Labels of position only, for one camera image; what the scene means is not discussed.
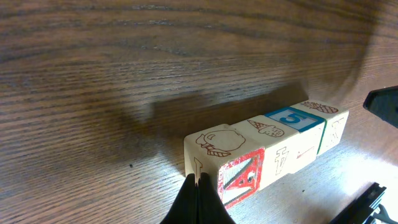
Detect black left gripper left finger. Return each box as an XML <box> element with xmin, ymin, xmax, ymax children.
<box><xmin>161</xmin><ymin>174</ymin><xmax>197</xmax><ymax>224</ymax></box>

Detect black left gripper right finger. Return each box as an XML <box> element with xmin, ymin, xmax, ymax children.
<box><xmin>198</xmin><ymin>172</ymin><xmax>235</xmax><ymax>224</ymax></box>

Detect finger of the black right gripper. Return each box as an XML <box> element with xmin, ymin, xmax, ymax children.
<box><xmin>329</xmin><ymin>182</ymin><xmax>386</xmax><ymax>224</ymax></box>
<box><xmin>363</xmin><ymin>86</ymin><xmax>398</xmax><ymax>128</ymax></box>

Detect letter K wooden block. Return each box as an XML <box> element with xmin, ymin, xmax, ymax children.
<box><xmin>292</xmin><ymin>100</ymin><xmax>349</xmax><ymax>156</ymax></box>

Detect red letter A block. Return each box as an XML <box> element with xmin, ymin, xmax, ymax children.
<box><xmin>183</xmin><ymin>124</ymin><xmax>265</xmax><ymax>209</ymax></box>

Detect blue number five block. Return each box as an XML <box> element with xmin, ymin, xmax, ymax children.
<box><xmin>265</xmin><ymin>107</ymin><xmax>326</xmax><ymax>174</ymax></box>

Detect yellow edged wooden block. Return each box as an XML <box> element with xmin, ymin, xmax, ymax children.
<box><xmin>232</xmin><ymin>115</ymin><xmax>299</xmax><ymax>190</ymax></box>

